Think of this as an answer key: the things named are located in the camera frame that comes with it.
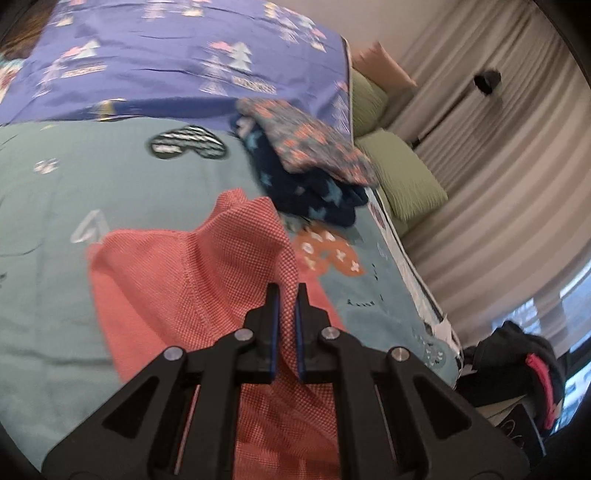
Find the large green pillow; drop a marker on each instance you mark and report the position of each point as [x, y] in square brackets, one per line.
[406, 175]

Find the floral patterned garment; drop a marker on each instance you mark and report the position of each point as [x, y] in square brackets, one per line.
[318, 143]

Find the navy star-print garment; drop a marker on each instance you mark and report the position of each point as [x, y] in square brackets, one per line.
[295, 184]

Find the black camera on stand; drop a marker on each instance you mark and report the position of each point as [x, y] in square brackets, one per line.
[487, 81]

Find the teal printed blanket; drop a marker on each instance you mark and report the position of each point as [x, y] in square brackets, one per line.
[46, 207]

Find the small green pillow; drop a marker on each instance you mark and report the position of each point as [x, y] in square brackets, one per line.
[367, 101]

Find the beige curtain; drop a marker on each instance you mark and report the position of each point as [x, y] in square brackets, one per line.
[508, 184]

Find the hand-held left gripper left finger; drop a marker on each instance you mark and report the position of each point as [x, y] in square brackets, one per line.
[274, 332]

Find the black bag with red trim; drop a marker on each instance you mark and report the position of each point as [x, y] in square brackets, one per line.
[508, 355]

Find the light blue printed bedsheet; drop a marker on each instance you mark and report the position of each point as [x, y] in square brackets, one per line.
[415, 277]

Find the purple printed bed sheet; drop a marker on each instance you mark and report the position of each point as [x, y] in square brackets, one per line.
[161, 46]

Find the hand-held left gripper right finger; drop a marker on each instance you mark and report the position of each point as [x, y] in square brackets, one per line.
[301, 332]

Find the pink knit shirt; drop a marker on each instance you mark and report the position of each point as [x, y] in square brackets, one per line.
[161, 286]

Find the window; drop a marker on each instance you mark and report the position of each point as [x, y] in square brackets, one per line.
[572, 304]

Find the pink pillow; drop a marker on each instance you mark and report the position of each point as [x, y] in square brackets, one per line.
[383, 64]

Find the black case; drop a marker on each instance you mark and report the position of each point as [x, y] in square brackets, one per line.
[519, 429]

